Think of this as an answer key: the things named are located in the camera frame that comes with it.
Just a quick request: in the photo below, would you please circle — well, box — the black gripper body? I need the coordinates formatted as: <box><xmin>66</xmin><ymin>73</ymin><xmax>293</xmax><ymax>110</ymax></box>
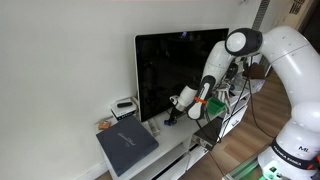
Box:
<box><xmin>168</xmin><ymin>95</ymin><xmax>186</xmax><ymax>124</ymax></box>

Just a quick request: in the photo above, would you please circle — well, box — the small blue toy car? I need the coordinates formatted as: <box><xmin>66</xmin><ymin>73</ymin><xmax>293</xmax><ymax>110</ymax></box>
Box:
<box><xmin>164</xmin><ymin>120</ymin><xmax>177</xmax><ymax>126</ymax></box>

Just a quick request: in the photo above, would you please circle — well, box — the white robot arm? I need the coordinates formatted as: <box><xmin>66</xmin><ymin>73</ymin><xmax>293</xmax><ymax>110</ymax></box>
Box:
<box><xmin>170</xmin><ymin>26</ymin><xmax>320</xmax><ymax>180</ymax></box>

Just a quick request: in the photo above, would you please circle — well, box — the white tv cabinet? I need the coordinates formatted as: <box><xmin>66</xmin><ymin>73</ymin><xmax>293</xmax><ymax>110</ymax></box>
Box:
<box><xmin>105</xmin><ymin>89</ymin><xmax>250</xmax><ymax>180</ymax></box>

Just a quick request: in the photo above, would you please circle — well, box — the silver remote control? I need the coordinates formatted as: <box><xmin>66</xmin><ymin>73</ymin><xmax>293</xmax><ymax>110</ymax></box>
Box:
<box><xmin>148</xmin><ymin>119</ymin><xmax>160</xmax><ymax>136</ymax></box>

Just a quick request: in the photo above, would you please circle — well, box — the dark grey set-top box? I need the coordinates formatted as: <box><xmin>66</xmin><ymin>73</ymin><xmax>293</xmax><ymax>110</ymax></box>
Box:
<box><xmin>192</xmin><ymin>118</ymin><xmax>222</xmax><ymax>151</ymax></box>

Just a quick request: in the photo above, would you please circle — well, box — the green plastic bin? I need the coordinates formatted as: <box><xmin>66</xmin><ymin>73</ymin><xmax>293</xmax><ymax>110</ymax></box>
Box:
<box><xmin>207</xmin><ymin>98</ymin><xmax>226</xmax><ymax>115</ymax></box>

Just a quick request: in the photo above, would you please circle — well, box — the striped grey white cloth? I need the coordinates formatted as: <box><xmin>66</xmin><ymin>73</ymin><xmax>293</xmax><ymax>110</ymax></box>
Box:
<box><xmin>214</xmin><ymin>80</ymin><xmax>233</xmax><ymax>106</ymax></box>

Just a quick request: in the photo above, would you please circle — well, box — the black remote control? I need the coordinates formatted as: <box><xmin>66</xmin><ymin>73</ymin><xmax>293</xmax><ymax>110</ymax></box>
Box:
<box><xmin>117</xmin><ymin>102</ymin><xmax>133</xmax><ymax>108</ymax></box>

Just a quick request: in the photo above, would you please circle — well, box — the black flat screen television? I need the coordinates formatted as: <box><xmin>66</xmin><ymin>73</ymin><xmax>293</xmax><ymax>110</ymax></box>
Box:
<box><xmin>134</xmin><ymin>28</ymin><xmax>229</xmax><ymax>121</ymax></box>

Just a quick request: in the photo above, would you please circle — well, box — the small white box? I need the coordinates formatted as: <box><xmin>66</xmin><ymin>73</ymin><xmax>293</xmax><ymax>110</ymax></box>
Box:
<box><xmin>111</xmin><ymin>98</ymin><xmax>137</xmax><ymax>120</ymax></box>

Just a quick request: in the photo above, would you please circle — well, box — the dark blue flat box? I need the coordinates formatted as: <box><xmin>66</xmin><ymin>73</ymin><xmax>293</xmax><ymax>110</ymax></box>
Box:
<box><xmin>96</xmin><ymin>116</ymin><xmax>159</xmax><ymax>176</ymax></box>

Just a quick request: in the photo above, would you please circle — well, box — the small orange object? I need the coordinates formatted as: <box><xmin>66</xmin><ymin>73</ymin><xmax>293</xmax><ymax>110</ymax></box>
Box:
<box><xmin>98</xmin><ymin>121</ymin><xmax>111</xmax><ymax>130</ymax></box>

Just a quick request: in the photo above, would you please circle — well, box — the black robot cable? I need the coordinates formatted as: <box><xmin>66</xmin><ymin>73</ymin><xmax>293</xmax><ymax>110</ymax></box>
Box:
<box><xmin>194</xmin><ymin>56</ymin><xmax>278</xmax><ymax>168</ymax></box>

